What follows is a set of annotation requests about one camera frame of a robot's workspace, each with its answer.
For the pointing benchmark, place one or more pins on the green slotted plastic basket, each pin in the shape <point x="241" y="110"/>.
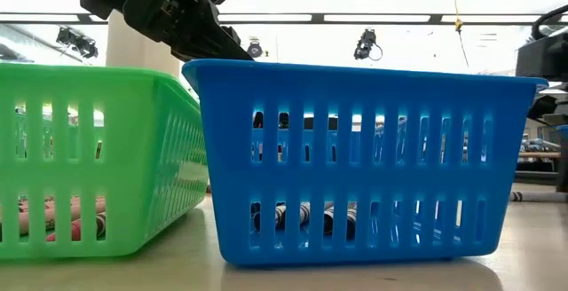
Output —
<point x="128" y="158"/>

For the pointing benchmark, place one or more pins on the black ceiling-mounted camera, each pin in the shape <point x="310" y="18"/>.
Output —
<point x="365" y="44"/>
<point x="75" y="41"/>

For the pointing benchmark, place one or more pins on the round black ceiling fixture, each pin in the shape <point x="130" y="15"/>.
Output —
<point x="256" y="50"/>

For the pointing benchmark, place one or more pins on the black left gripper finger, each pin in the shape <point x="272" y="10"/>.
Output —
<point x="234" y="36"/>
<point x="217" y="47"/>

